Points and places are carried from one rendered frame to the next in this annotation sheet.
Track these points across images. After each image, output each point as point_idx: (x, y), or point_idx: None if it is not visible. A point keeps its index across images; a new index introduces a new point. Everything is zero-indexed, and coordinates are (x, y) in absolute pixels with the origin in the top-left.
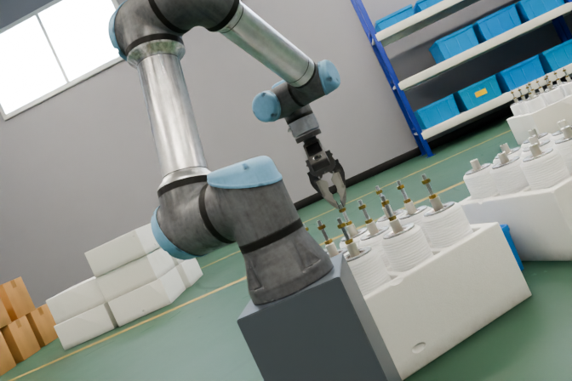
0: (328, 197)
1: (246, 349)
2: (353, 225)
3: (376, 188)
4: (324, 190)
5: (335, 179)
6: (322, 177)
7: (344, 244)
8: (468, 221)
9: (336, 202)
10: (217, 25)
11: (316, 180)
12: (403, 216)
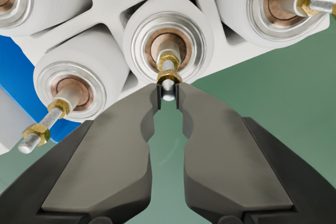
0: (207, 101)
1: (334, 141)
2: (158, 52)
3: (29, 140)
4: (221, 132)
5: (111, 163)
6: (218, 222)
7: (203, 16)
8: (12, 118)
9: (179, 83)
10: None
11: (291, 216)
12: None
